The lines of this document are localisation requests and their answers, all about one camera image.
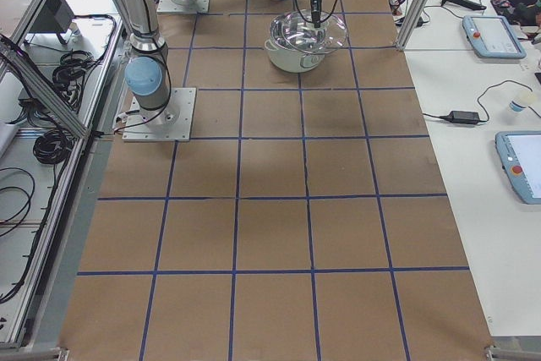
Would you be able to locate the glass pot lid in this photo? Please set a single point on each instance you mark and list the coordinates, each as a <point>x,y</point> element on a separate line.
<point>294,31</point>

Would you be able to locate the pale green cooking pot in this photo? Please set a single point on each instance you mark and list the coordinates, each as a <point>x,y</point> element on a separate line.
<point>291,61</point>

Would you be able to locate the black handheld device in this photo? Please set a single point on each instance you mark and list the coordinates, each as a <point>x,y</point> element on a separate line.
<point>468,4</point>

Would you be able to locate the upper teach pendant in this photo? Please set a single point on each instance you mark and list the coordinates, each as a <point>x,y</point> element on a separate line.
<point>492,37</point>

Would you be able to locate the teach pendant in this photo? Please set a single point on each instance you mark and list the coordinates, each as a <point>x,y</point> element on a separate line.
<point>492,37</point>
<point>519,153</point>

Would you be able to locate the black power brick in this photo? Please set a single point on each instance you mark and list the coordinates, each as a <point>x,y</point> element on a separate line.
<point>464,117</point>

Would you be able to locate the white paper cup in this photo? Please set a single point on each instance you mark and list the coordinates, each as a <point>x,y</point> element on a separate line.
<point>522,100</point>

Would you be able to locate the lower teach pendant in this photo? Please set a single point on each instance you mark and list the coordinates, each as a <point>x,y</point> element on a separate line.
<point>519,153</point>

